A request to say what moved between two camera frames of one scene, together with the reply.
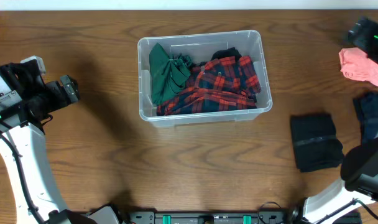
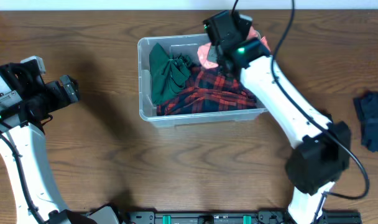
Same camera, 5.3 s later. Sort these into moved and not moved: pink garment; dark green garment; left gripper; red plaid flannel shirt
Moved: pink garment
Not moved: red plaid flannel shirt; left gripper; dark green garment
